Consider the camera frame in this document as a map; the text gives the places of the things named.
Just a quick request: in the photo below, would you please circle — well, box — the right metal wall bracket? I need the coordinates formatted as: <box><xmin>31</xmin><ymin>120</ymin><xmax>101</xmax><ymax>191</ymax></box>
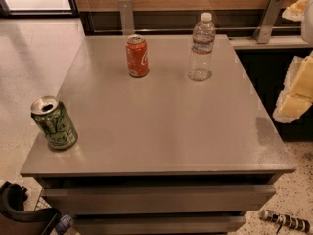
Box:
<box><xmin>253</xmin><ymin>0</ymin><xmax>284</xmax><ymax>44</ymax></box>

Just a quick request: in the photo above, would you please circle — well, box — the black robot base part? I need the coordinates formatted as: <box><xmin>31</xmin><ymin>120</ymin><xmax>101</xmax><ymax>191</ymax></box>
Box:
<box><xmin>0</xmin><ymin>181</ymin><xmax>61</xmax><ymax>235</ymax></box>

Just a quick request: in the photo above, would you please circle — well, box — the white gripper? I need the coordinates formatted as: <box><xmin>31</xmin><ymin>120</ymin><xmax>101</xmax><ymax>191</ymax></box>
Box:
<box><xmin>272</xmin><ymin>0</ymin><xmax>313</xmax><ymax>123</ymax></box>

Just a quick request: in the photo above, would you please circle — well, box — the grey cabinet with drawers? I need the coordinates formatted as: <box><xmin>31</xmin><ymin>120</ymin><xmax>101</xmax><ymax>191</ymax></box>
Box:
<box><xmin>22</xmin><ymin>35</ymin><xmax>294</xmax><ymax>235</ymax></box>

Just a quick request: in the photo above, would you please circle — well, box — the clear plastic water bottle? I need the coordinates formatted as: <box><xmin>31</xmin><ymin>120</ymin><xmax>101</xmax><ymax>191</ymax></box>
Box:
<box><xmin>188</xmin><ymin>12</ymin><xmax>216</xmax><ymax>81</ymax></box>

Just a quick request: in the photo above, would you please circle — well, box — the green soda can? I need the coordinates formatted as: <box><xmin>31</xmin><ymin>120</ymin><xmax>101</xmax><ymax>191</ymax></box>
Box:
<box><xmin>30</xmin><ymin>96</ymin><xmax>78</xmax><ymax>150</ymax></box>

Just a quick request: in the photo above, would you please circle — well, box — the metal wall bracket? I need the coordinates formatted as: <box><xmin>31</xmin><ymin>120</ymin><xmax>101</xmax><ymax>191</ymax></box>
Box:
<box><xmin>118</xmin><ymin>0</ymin><xmax>135</xmax><ymax>35</ymax></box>
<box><xmin>253</xmin><ymin>0</ymin><xmax>284</xmax><ymax>44</ymax></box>

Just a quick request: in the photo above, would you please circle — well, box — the left metal wall bracket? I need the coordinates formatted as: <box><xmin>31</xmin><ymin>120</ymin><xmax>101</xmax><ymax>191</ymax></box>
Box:
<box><xmin>118</xmin><ymin>0</ymin><xmax>135</xmax><ymax>35</ymax></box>

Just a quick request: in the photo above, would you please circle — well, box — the small blue cap object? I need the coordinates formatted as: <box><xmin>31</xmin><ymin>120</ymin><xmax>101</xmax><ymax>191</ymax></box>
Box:
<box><xmin>55</xmin><ymin>215</ymin><xmax>73</xmax><ymax>235</ymax></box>

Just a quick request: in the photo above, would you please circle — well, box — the black white striped cylinder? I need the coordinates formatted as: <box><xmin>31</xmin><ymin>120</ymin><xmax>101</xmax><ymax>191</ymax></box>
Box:
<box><xmin>259</xmin><ymin>210</ymin><xmax>313</xmax><ymax>234</ymax></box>

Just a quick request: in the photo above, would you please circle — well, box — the red cola can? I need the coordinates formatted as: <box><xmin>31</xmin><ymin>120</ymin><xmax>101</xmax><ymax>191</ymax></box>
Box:
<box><xmin>126</xmin><ymin>34</ymin><xmax>150</xmax><ymax>78</ymax></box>

